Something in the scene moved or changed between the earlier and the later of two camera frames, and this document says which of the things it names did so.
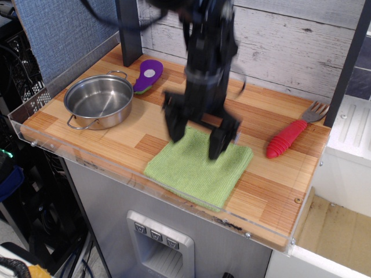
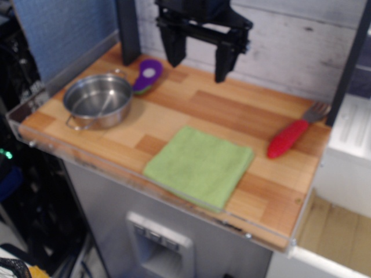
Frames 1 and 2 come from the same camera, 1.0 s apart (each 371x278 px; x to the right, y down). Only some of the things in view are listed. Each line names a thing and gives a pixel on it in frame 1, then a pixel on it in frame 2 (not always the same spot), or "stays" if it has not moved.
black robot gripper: (203, 101) → (214, 19)
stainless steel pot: (101, 102) stays
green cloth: (185, 166) stays
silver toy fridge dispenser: (160, 249) stays
